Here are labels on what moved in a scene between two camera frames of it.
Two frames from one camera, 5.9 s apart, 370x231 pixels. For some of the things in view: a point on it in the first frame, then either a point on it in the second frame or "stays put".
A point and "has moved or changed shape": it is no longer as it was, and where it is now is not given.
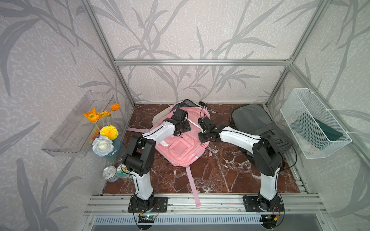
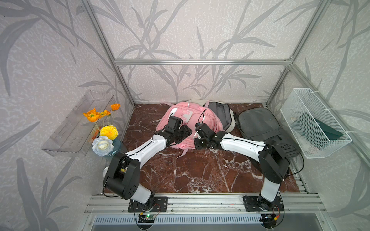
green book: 310,125 stays put
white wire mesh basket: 317,135 stays put
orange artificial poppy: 92,116 stays put
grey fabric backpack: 255,119 has moved or changed shape
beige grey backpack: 185,103 to 222,111
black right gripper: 201,139 to 196,147
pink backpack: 186,150 has moved or changed shape
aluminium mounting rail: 211,205 stays put
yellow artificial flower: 110,131 stays put
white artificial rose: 102,146 stays put
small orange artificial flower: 115,107 stays put
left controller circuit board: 147,218 stays put
